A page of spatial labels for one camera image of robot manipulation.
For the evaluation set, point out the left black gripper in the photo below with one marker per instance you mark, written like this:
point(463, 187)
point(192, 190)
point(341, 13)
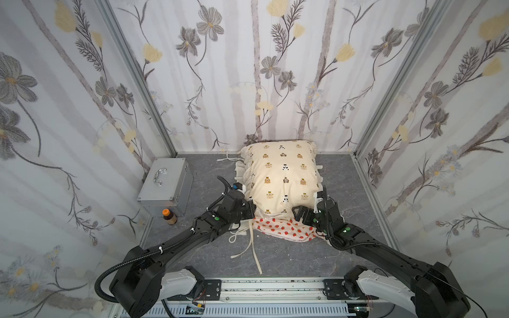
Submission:
point(246, 207)

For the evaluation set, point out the cream bear print pillow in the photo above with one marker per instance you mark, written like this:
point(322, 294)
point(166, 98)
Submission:
point(277, 176)

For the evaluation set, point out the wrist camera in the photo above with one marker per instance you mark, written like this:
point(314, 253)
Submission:
point(318, 198)
point(238, 186)

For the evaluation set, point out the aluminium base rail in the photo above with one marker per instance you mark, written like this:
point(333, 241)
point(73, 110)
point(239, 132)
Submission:
point(182, 295)

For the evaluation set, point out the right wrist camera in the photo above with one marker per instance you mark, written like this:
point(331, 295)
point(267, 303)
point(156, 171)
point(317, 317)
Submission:
point(318, 198)

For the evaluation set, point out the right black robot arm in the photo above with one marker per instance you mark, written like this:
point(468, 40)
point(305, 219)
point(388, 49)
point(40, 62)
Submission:
point(424, 290)

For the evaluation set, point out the small orange capped bottle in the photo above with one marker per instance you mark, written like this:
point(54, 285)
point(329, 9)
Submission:
point(169, 217)

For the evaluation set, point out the silver metal case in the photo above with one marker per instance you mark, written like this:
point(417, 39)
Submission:
point(167, 186)

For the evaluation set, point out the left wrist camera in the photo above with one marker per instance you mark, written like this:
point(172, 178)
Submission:
point(238, 186)

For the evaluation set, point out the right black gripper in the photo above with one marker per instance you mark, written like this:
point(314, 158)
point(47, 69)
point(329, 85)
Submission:
point(303, 214)

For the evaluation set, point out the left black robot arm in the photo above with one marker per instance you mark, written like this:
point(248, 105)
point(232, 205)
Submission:
point(136, 283)

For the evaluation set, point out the strawberry print pillow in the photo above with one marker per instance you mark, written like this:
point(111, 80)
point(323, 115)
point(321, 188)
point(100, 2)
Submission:
point(289, 230)

